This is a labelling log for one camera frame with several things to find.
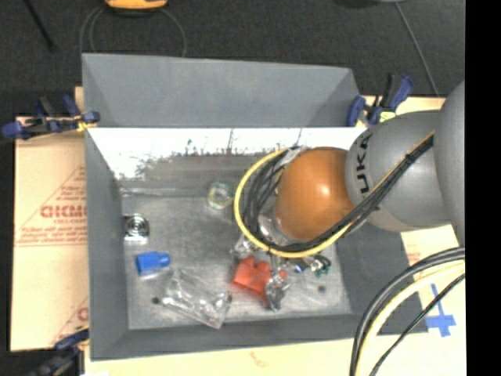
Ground clear plastic bag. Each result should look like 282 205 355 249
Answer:
160 268 232 329

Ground black cylinder on white bracket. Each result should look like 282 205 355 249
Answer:
308 253 333 271

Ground red toy block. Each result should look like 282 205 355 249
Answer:
231 256 272 299

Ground blue plastic cap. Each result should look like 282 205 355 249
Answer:
135 250 171 277

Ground grey metal bin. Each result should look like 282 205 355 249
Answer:
81 52 428 360

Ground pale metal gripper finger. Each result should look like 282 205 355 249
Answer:
232 239 256 262
265 269 292 312

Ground brown cardboard board red print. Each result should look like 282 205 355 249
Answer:
9 86 91 352

